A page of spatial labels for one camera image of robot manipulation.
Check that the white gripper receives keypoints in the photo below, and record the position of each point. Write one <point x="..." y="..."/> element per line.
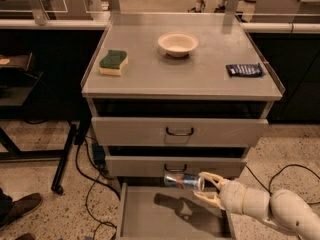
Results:
<point x="232" y="195"/>

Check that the blue silver redbull can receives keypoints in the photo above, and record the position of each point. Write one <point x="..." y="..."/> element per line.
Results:
<point x="184" y="181"/>

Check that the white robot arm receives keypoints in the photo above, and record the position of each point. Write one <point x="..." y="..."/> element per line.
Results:
<point x="283" y="211"/>

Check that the grey open bottom drawer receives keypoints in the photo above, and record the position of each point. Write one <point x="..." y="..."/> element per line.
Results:
<point x="160" y="213"/>

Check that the grey metal drawer cabinet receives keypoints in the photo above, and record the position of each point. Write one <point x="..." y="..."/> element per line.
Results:
<point x="156" y="85"/>

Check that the grey middle drawer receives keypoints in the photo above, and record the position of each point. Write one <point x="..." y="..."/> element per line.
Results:
<point x="143" y="166"/>

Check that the grey top drawer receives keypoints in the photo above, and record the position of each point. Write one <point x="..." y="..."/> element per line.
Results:
<point x="186" y="132"/>

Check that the black power adapter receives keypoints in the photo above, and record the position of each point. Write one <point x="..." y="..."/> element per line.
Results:
<point x="98" y="154"/>

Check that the white paper bowl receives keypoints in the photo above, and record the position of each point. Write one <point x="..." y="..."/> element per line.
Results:
<point x="178" y="44"/>

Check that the green yellow sponge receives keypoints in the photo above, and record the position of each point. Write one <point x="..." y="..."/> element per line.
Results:
<point x="113" y="62"/>

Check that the brown shoe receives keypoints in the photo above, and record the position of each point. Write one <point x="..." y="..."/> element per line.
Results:
<point x="11" y="210"/>

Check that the black table frame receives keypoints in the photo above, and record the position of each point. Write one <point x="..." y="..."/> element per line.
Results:
<point x="17" y="84"/>

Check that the white horizontal rail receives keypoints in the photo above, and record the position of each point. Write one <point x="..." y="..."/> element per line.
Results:
<point x="53" y="25"/>

